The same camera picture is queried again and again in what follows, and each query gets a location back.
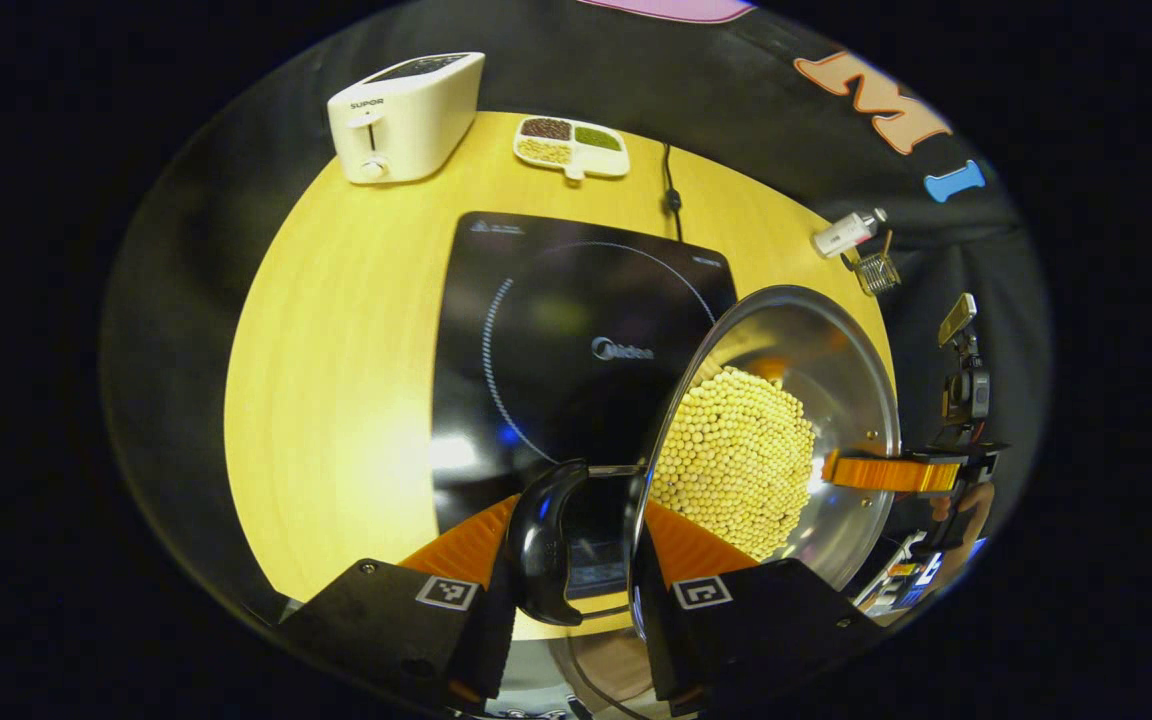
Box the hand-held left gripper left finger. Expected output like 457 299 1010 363
276 493 522 706

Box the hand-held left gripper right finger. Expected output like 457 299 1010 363
631 500 882 716

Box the steel pot with black handles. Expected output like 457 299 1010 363
504 285 902 641

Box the black induction cooktop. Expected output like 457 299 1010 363
431 211 739 601

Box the pile of yellow soybeans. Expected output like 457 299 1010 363
650 366 817 561

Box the clear bottle with pink label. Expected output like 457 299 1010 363
811 208 888 260

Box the white divided dish of beans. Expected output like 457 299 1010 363
513 116 631 182

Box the white toaster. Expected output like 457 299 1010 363
327 52 486 185

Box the wire mesh holder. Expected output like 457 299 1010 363
851 252 902 297

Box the black power cable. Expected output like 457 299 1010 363
660 143 685 241

